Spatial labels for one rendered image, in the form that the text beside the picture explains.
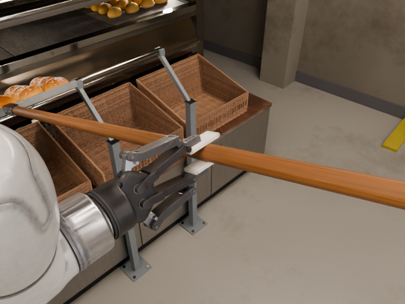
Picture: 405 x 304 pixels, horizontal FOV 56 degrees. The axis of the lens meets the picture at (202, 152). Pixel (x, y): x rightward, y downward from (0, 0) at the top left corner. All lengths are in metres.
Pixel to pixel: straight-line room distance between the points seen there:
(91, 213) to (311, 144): 2.98
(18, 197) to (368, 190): 0.35
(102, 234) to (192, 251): 1.97
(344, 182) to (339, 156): 2.84
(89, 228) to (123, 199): 0.06
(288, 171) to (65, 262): 0.30
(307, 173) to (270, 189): 2.37
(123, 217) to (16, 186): 0.23
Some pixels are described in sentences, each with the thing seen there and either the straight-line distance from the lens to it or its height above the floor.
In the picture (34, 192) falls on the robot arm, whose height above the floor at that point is 1.76.
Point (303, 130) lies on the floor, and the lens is 3.53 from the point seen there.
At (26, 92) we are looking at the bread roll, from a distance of 1.56.
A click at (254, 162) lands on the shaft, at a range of 0.54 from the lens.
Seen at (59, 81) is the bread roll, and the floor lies 1.26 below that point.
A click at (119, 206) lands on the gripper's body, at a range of 0.51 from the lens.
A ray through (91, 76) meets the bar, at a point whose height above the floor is 1.17.
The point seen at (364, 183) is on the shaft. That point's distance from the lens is 0.46.
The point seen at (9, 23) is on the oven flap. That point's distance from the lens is 1.84.
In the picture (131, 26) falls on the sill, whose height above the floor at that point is 1.17.
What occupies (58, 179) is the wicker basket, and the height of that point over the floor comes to 0.59.
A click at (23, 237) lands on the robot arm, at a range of 0.33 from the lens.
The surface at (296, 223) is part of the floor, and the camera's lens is 2.67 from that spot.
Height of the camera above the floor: 1.96
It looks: 38 degrees down
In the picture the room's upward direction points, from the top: straight up
